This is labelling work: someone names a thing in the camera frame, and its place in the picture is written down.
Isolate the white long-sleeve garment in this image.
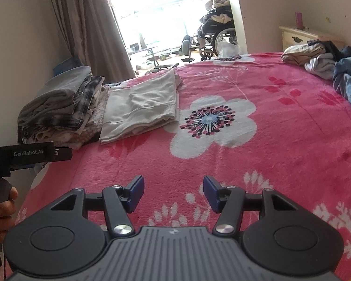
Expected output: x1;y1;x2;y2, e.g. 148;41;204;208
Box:
99;69;183;145

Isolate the person's left hand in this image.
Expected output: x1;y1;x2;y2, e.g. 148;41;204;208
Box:
0;186;18;244

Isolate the beige folded knit garment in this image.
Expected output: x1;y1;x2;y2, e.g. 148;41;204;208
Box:
19;83;109;149

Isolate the dark plaid folded garment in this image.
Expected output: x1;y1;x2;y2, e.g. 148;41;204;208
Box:
19;76;104;138

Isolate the pink floral blanket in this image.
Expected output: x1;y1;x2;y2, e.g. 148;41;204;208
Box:
17;53;351;280

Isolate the grey-green folded garment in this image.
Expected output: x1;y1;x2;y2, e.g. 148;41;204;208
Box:
18;65;92;126

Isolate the blue plastic bag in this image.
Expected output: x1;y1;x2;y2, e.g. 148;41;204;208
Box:
52;56;82;77

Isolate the beige crumpled garment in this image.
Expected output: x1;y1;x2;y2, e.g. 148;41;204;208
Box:
281;43;326;66

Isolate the grey-white crumpled garment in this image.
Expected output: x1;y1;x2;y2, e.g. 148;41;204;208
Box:
304;53;335;80

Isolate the black wheelchair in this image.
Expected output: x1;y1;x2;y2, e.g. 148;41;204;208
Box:
179;0;238;62

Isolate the blue denim garment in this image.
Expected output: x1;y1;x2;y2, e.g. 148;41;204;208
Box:
332;57;351;104

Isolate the cream bedside cabinet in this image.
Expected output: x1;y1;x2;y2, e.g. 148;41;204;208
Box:
279;26;345;51

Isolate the black garment on pile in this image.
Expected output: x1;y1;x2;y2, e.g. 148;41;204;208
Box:
307;40;351;62

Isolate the pink bottle on cabinet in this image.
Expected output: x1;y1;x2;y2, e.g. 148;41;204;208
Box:
295;12;304;30

